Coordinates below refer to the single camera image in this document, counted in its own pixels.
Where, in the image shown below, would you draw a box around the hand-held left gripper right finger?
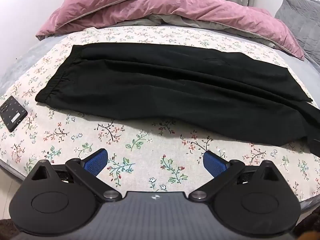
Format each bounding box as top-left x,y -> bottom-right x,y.
188,150 -> 278,202

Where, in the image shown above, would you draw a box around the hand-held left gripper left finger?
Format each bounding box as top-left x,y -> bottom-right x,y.
32,148 -> 120,202

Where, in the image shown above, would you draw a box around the black pants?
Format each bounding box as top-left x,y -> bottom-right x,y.
35,42 -> 320,147

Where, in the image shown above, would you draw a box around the floral bed sheet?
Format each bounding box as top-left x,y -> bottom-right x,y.
0,26 -> 320,202

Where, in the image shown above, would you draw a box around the black flat device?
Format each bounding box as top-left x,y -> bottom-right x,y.
0,95 -> 28,133

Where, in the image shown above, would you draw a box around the pink duvet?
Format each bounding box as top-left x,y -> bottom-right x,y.
36,0 -> 305,61

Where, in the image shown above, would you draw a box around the grey quilted pillow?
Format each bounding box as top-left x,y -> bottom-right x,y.
274,0 -> 320,64

